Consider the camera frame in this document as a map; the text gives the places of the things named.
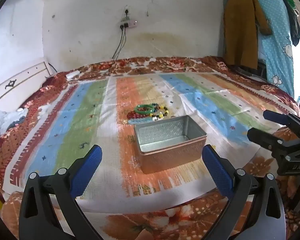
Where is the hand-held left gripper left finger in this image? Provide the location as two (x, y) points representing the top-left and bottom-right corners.
(19, 144), (103, 240)

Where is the white bed headboard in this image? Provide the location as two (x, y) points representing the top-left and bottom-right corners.
(0, 61), (51, 110)

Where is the striped colourful mat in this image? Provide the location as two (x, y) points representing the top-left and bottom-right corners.
(2, 73), (288, 205)

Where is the blue dotted printed cloth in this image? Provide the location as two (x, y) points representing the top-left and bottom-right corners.
(251, 0), (300, 102)

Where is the brown hanging garment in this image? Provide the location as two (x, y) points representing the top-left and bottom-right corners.
(223, 0), (273, 70)

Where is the multicolour bead bracelet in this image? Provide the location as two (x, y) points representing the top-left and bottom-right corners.
(150, 102), (169, 117)

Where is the red bead bracelet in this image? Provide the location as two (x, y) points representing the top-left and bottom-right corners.
(127, 111), (150, 121)

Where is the light blue bead bracelet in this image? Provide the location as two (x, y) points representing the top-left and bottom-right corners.
(128, 119), (153, 125)

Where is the green jade bangle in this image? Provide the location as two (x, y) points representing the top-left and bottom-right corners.
(134, 104), (157, 114)

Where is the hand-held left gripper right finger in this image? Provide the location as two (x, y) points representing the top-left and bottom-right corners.
(202, 144), (288, 240)

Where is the white power strip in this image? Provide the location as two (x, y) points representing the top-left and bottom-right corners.
(119, 20), (138, 29)

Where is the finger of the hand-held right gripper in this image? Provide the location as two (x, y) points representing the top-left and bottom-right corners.
(263, 110), (300, 140)
(247, 127), (300, 162)

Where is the embossed metal tin box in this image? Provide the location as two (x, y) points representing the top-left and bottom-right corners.
(134, 115), (207, 174)

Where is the dark hanging garment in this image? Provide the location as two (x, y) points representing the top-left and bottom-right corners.
(277, 0), (300, 47)

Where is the black cable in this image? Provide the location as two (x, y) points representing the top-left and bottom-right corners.
(112, 26), (123, 60)
(114, 26), (127, 60)

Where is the grey crumpled cloth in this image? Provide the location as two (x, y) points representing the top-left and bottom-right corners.
(0, 108), (28, 146)

